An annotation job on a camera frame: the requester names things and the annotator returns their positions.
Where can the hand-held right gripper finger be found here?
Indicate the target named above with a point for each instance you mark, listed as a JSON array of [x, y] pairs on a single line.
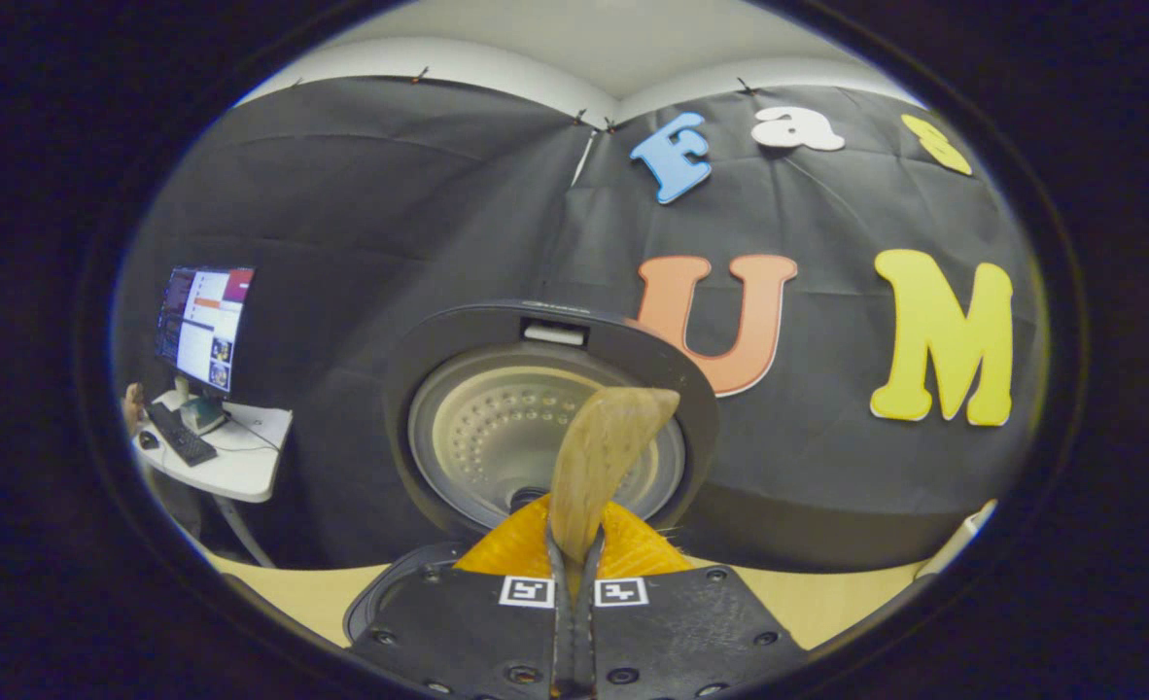
[[586, 642], [563, 642]]

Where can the wooden spoon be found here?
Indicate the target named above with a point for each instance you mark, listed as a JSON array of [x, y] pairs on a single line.
[[604, 447]]

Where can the black rice cooker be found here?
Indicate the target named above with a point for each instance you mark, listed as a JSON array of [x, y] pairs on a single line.
[[497, 428]]

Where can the white side table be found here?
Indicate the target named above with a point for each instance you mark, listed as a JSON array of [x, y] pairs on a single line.
[[244, 457]]

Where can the black keyboard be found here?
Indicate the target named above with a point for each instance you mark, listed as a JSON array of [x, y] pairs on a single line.
[[181, 435]]

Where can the black backdrop cloth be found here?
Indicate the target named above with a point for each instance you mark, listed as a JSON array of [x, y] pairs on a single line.
[[361, 214]]

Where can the computer monitor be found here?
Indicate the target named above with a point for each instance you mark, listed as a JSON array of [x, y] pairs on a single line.
[[205, 326]]

